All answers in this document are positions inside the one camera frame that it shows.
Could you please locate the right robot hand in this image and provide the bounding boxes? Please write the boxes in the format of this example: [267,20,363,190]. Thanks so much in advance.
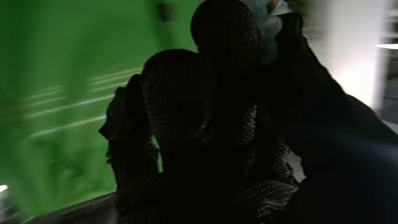
[96,0,398,224]

